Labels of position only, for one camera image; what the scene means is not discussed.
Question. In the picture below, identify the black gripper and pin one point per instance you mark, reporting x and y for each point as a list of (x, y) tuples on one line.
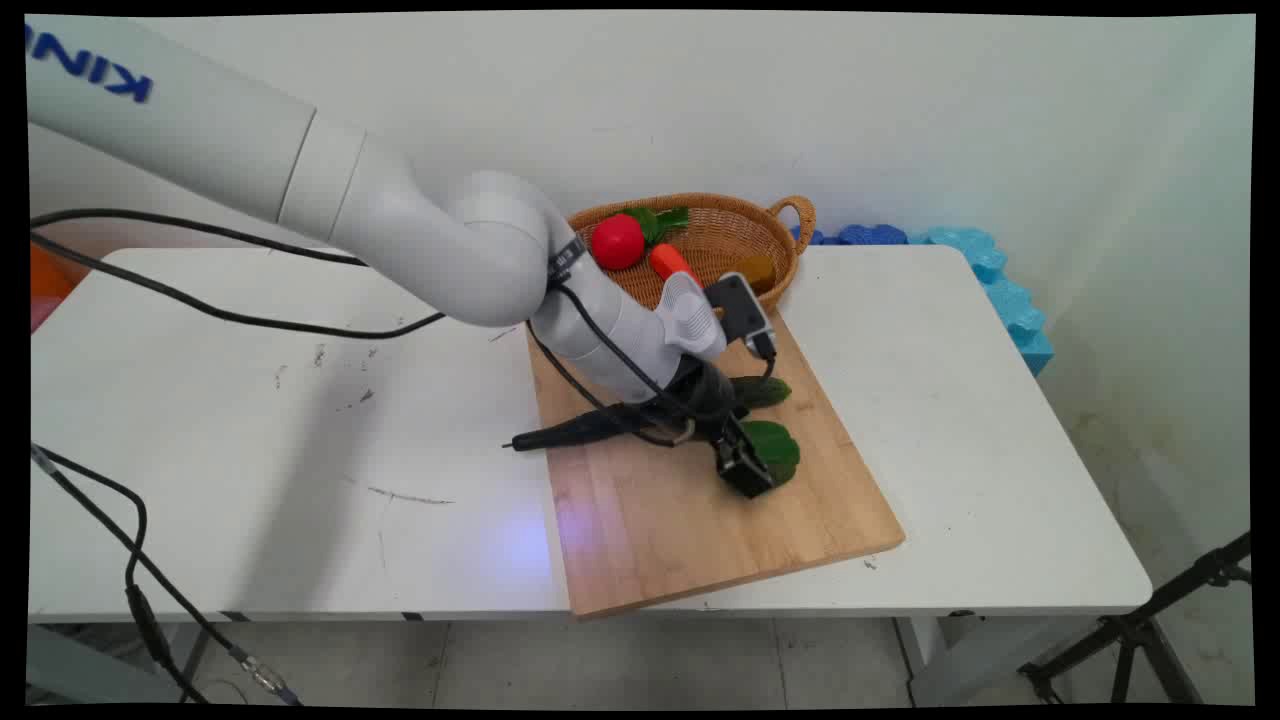
[(708, 392)]

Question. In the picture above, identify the green bell pepper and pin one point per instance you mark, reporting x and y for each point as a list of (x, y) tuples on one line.
[(780, 452)]

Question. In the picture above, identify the brown toy potato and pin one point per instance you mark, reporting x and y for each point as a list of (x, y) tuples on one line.
[(758, 273)]

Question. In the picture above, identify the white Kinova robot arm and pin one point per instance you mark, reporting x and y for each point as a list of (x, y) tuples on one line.
[(220, 140)]

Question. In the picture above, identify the wooden cutting board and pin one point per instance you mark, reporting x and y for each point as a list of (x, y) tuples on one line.
[(660, 540)]

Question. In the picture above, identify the long dark green cucumber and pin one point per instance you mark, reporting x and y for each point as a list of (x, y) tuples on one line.
[(585, 428)]

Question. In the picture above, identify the orange toy carrot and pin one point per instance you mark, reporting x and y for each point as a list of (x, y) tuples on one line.
[(670, 262)]

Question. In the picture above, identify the woven wicker basket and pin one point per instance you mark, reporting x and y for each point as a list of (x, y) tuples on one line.
[(730, 235)]

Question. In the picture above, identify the red toy tomato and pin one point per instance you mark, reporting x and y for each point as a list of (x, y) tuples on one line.
[(617, 242)]

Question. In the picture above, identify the white table leg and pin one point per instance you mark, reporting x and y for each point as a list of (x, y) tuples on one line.
[(960, 660), (90, 670)]

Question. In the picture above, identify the light blue foam mat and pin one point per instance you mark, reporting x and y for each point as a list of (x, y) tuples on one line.
[(1010, 300)]

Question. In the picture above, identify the black tripod stand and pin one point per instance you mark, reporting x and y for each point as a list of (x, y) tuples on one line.
[(1140, 630)]

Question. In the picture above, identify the orange box behind table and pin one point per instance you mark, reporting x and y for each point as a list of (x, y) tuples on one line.
[(45, 285)]

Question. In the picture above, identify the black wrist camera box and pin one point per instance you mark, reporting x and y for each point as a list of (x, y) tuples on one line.
[(742, 308)]

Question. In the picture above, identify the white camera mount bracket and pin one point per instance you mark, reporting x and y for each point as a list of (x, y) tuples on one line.
[(690, 312)]

